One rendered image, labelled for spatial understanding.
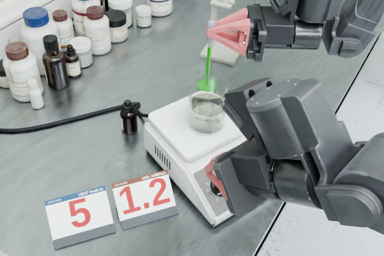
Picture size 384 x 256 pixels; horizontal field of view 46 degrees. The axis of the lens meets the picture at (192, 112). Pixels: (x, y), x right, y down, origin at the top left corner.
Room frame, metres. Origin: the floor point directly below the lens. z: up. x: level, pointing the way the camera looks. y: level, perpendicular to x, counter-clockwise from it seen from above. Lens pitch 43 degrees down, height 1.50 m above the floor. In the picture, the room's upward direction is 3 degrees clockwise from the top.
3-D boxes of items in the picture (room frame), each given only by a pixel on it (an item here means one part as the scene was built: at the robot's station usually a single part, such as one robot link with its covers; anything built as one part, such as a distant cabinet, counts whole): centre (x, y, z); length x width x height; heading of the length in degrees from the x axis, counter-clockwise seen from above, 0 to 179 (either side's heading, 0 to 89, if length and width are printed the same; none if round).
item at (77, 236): (0.38, 0.16, 0.92); 0.09 x 0.06 x 0.04; 113
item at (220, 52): (0.86, -0.06, 0.96); 0.08 x 0.08 x 0.13; 70
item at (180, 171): (0.51, -0.02, 0.94); 0.22 x 0.13 x 0.08; 38
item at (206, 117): (0.53, -0.02, 1.03); 0.07 x 0.06 x 0.08; 129
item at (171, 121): (0.53, -0.01, 0.98); 0.12 x 0.12 x 0.01; 38
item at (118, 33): (0.89, 0.19, 0.93); 0.05 x 0.05 x 0.06
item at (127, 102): (0.59, 0.11, 0.93); 0.03 x 0.03 x 0.07
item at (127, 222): (0.42, 0.06, 0.92); 0.09 x 0.06 x 0.04; 113
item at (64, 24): (0.84, 0.29, 0.94); 0.05 x 0.05 x 0.09
